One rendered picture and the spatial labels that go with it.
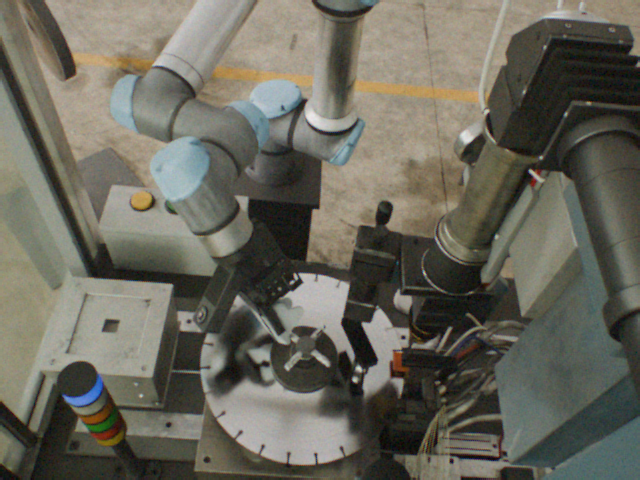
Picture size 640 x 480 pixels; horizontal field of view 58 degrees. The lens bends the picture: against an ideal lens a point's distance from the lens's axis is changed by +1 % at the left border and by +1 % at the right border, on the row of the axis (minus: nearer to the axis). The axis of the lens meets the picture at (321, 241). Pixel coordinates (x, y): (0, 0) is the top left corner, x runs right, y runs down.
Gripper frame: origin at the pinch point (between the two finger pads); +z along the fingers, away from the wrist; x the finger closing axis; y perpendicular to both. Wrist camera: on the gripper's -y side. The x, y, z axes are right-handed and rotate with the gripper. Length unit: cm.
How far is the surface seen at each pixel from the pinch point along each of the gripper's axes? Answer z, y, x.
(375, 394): 12.0, 5.8, -11.0
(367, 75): 52, 139, 167
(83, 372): -22.0, -22.2, -6.1
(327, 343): 5.5, 5.8, -1.9
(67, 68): -32, 12, 108
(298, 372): 4.6, -1.1, -3.3
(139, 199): -15.5, -0.4, 42.6
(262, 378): 3.1, -5.8, -0.3
